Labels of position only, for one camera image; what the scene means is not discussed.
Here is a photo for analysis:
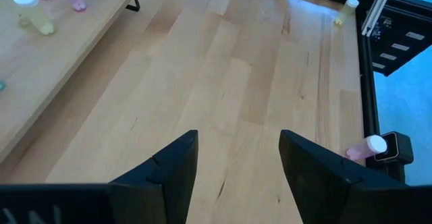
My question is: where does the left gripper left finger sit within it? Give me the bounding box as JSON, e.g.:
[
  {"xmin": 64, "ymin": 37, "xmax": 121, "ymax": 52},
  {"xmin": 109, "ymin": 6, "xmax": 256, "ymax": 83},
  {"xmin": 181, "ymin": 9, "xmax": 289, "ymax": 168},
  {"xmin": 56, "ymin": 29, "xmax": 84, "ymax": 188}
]
[{"xmin": 0, "ymin": 129, "xmax": 199, "ymax": 224}]

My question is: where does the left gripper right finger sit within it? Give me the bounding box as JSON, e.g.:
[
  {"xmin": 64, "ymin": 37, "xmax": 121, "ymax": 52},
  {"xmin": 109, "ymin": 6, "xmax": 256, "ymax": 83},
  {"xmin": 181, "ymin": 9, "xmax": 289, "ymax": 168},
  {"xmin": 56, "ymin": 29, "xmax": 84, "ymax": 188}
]
[{"xmin": 278, "ymin": 129, "xmax": 432, "ymax": 224}]

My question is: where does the black panel with white labels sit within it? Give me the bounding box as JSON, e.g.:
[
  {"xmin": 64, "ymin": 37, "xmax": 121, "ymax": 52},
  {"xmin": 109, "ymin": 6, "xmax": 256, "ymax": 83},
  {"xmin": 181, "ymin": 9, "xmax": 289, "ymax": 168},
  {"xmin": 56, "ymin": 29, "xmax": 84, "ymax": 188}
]
[{"xmin": 369, "ymin": 6, "xmax": 432, "ymax": 78}]

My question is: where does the small black camera box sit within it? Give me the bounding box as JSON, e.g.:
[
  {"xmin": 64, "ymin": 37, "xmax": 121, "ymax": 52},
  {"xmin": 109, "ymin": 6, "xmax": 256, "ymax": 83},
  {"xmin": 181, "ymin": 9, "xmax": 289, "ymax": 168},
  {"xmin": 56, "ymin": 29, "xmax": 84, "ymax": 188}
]
[{"xmin": 366, "ymin": 132, "xmax": 414, "ymax": 184}]

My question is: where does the black aluminium rig frame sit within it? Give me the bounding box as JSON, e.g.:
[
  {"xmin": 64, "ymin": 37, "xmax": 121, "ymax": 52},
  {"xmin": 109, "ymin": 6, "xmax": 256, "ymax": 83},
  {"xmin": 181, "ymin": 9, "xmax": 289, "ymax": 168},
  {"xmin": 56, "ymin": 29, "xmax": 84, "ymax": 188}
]
[{"xmin": 266, "ymin": 0, "xmax": 432, "ymax": 140}]

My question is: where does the wooden shelf with black frame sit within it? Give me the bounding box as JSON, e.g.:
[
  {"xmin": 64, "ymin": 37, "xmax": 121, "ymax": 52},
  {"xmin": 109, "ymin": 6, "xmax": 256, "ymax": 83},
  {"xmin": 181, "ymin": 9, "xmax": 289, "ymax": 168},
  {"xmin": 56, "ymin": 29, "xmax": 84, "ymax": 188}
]
[{"xmin": 0, "ymin": 0, "xmax": 141, "ymax": 164}]

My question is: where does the silver aluminium bracket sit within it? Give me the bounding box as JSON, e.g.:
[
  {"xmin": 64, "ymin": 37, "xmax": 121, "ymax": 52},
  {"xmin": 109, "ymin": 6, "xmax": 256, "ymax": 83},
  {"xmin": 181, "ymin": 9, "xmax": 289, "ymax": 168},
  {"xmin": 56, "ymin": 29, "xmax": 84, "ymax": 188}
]
[{"xmin": 360, "ymin": 0, "xmax": 398, "ymax": 38}]

